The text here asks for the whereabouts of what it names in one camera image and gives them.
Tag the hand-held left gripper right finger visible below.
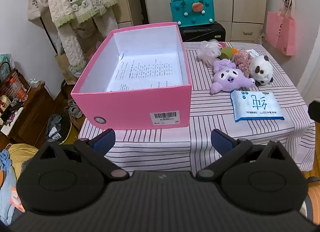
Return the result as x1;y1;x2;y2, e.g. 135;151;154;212
195;129;288;182

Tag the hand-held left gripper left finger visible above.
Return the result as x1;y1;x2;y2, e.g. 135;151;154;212
37;128;129;180

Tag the pink cardboard box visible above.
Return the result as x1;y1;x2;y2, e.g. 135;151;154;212
71;22;192;130

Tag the blue white wet wipes packet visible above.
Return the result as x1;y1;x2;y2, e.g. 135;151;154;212
230;90;285;123

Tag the purple plush toy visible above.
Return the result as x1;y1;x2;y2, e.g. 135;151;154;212
209;59;255;95

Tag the white panda plush toy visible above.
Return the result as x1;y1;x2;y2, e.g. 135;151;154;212
249;55;273;87

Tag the pink floral fabric scrunchie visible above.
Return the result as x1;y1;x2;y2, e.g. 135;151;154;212
232;49;253;78

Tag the green orange plush toy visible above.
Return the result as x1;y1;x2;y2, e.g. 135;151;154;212
220;46;238;60

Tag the yellow basin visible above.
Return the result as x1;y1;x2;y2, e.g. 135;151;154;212
59;122;75;145

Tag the striped tablecloth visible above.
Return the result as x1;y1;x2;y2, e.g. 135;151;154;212
78;41;316;172

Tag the grey plastic parcel bag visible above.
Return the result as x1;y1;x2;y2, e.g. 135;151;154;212
46;114;72;142

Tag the wooden cabinet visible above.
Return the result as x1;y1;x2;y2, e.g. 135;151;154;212
0;84;54;148

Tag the printed paper sheet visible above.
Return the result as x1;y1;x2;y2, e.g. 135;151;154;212
106;52;188;93

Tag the yellow blanket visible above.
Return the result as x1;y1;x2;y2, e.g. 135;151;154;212
0;143;40;172

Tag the pink paper bag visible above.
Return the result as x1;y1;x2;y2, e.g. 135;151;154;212
265;10;296;56

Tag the brown paper bag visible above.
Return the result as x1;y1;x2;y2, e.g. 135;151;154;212
55;52;78;85

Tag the white notebook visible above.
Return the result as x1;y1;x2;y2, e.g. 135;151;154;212
0;107;24;136

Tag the orange bottle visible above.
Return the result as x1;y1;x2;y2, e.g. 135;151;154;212
10;78;28;101

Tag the black suitcase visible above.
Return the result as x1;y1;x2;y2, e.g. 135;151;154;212
178;22;226;43

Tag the woven basket bag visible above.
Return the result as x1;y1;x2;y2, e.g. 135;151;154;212
0;62;24;92

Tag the teal felt handbag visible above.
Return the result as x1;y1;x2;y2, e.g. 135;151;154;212
170;0;215;27

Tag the beige canvas tote bag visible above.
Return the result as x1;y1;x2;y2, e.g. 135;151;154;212
26;0;50;22

